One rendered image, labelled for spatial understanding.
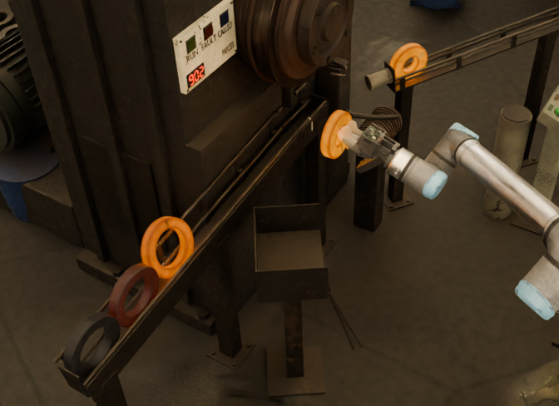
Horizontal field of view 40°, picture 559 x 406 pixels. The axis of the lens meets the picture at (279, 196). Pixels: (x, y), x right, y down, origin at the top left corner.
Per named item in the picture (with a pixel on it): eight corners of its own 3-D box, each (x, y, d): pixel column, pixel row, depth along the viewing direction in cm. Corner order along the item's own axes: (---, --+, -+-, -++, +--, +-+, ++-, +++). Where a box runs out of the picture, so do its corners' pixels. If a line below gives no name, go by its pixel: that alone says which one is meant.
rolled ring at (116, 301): (150, 254, 215) (140, 250, 216) (108, 306, 206) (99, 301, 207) (165, 289, 229) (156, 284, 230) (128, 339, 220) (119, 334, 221)
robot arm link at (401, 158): (408, 167, 242) (393, 185, 236) (394, 160, 243) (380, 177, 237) (418, 149, 235) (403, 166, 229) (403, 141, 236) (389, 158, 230)
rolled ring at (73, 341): (110, 303, 205) (101, 298, 207) (62, 357, 196) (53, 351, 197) (127, 339, 219) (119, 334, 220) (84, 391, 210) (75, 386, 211)
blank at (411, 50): (400, 86, 301) (404, 90, 298) (382, 64, 289) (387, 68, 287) (429, 56, 298) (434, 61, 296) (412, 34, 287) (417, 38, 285)
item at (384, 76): (364, 85, 295) (363, 72, 291) (385, 77, 297) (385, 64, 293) (372, 93, 291) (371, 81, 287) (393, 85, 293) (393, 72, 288)
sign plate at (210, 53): (180, 92, 223) (172, 38, 210) (231, 50, 238) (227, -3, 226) (186, 95, 222) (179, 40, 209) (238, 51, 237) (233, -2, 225)
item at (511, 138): (477, 213, 332) (496, 116, 297) (487, 196, 339) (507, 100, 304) (504, 223, 327) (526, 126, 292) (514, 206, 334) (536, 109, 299)
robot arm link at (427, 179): (434, 200, 239) (431, 203, 229) (400, 179, 241) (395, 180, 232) (451, 174, 237) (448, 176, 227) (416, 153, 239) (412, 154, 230)
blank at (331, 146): (318, 130, 234) (327, 133, 233) (342, 99, 243) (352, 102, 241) (321, 165, 246) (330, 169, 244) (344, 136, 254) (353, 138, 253)
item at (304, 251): (267, 411, 265) (254, 271, 216) (264, 348, 285) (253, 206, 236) (327, 407, 266) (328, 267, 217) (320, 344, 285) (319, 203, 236)
